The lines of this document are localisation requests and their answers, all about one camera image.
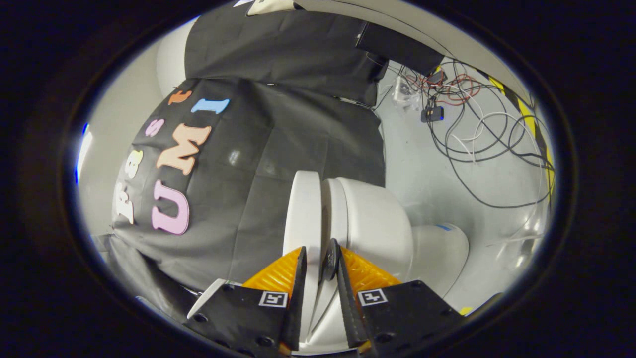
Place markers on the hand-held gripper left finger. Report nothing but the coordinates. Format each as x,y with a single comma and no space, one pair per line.
298,298

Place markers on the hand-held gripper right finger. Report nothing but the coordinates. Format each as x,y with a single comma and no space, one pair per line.
348,308

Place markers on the white toilet lid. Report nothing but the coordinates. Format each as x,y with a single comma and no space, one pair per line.
302,209

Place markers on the white toilet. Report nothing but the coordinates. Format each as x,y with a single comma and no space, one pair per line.
377,223

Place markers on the white toilet seat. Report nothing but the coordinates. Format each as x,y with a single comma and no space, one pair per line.
337,209

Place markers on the black backdrop cloth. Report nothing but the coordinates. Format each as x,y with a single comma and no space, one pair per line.
278,139

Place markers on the small black device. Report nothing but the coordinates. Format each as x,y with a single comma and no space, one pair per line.
432,114

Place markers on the clear plastic piece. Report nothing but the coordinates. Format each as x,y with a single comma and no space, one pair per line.
406,92

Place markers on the yellow black hazard tape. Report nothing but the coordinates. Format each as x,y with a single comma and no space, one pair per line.
526,119

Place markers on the black flat panel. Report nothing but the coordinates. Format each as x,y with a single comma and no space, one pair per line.
397,47

